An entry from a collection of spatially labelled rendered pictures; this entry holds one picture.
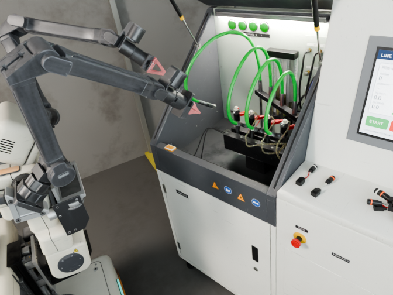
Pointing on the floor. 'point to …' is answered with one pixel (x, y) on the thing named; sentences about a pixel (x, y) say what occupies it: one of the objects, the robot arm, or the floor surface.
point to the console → (376, 267)
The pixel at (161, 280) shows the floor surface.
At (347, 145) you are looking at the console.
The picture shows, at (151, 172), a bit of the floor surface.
